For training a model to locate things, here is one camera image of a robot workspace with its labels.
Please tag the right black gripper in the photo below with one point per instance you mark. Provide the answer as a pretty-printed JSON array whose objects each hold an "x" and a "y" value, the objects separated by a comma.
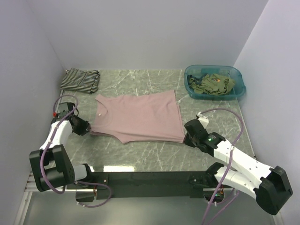
[{"x": 187, "y": 142}]

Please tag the pink tank top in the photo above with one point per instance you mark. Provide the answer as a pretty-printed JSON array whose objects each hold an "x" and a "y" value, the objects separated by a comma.
[{"x": 152, "y": 117}]

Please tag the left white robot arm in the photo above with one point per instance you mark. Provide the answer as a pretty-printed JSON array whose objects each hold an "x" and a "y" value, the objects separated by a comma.
[{"x": 51, "y": 164}]

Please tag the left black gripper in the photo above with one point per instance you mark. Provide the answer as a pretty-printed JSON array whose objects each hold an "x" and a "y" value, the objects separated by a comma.
[{"x": 84, "y": 124}]

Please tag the olive green tank top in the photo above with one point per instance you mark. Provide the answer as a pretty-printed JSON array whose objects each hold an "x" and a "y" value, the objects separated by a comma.
[{"x": 211, "y": 84}]

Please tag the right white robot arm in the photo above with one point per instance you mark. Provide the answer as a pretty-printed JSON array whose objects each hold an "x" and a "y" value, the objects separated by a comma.
[{"x": 270, "y": 187}]

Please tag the teal plastic basket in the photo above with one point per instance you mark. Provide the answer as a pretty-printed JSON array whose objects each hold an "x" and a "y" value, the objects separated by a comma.
[{"x": 201, "y": 70}]

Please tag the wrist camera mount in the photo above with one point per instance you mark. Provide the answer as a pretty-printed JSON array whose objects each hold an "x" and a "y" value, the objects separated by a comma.
[
  {"x": 202, "y": 119},
  {"x": 63, "y": 109}
]

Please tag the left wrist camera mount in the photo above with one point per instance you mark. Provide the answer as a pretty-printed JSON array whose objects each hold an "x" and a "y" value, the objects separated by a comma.
[{"x": 63, "y": 109}]

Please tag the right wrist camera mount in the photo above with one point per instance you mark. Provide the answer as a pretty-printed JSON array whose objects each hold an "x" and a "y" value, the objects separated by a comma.
[{"x": 202, "y": 119}]

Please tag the striped folded tank top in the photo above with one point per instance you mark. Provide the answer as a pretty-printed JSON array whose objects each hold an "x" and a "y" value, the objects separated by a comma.
[{"x": 82, "y": 81}]

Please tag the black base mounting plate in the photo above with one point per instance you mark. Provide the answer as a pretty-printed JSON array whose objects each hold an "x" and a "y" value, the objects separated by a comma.
[{"x": 149, "y": 184}]

